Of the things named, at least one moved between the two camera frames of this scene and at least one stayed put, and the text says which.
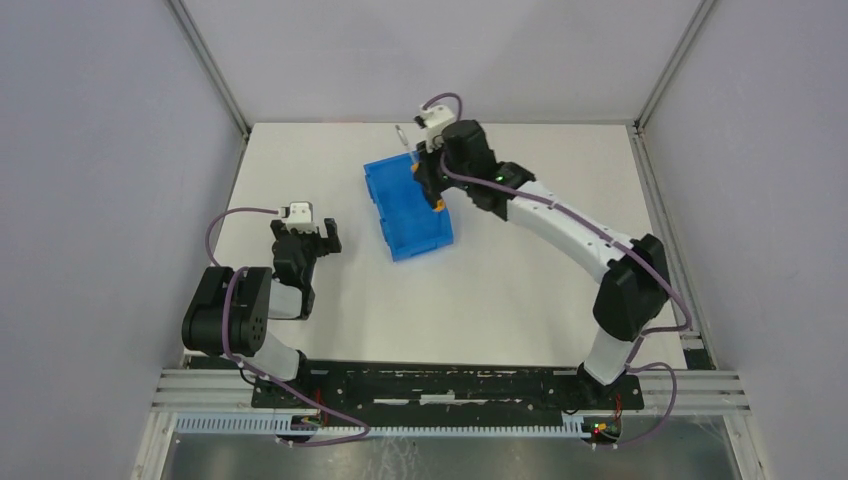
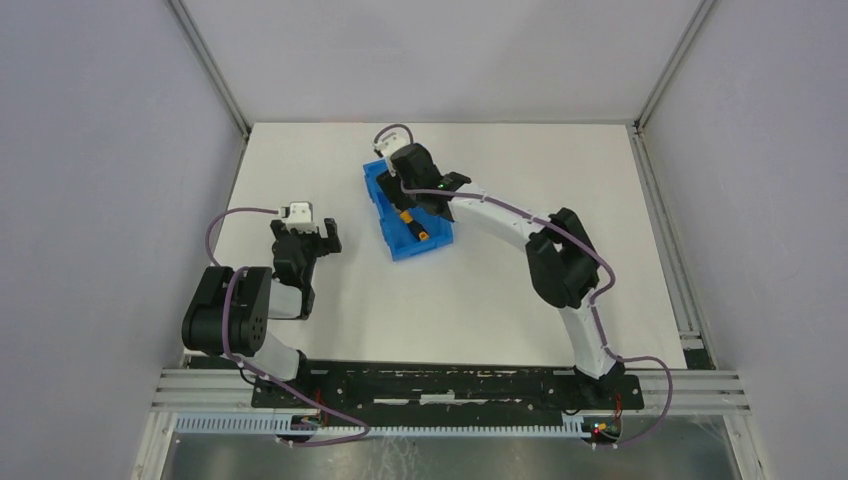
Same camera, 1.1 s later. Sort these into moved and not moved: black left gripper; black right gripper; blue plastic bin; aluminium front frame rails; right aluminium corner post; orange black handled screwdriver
Moved: orange black handled screwdriver; black right gripper
Not moved: aluminium front frame rails; blue plastic bin; right aluminium corner post; black left gripper
